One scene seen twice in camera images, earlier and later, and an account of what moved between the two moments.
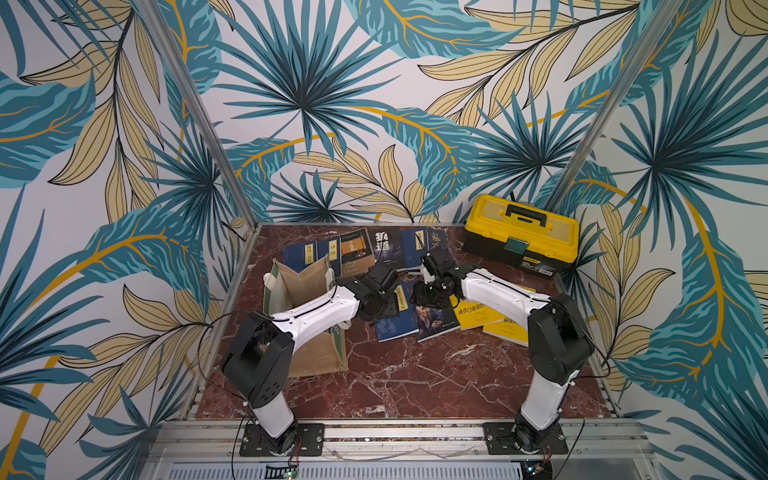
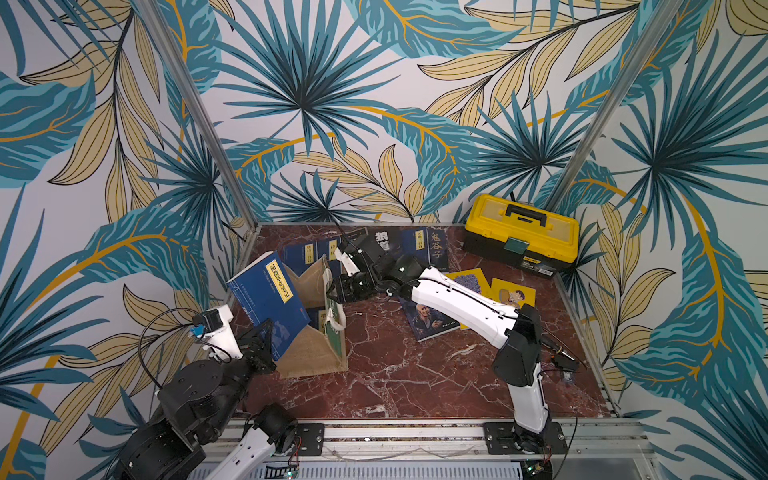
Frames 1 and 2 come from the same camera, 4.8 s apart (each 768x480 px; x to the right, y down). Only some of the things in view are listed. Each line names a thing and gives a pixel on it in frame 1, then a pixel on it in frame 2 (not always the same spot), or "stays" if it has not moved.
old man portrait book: x=433 y=322 stays
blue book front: x=405 y=322 → x=264 y=293
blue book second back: x=332 y=249 stays
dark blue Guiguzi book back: x=436 y=239 stays
